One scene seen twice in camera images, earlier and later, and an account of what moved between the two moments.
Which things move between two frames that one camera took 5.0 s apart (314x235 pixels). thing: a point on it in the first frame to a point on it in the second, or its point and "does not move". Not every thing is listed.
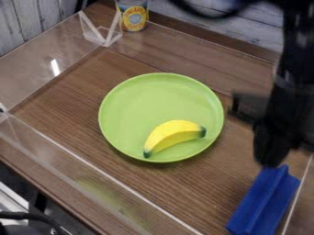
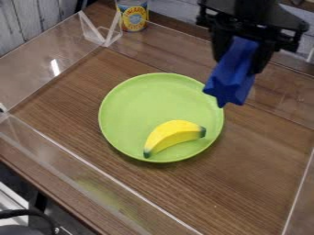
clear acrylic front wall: x=106 y=206 does not move
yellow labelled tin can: x=134 y=15 does not move
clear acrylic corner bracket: x=98 y=34 does not move
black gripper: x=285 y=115 to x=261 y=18
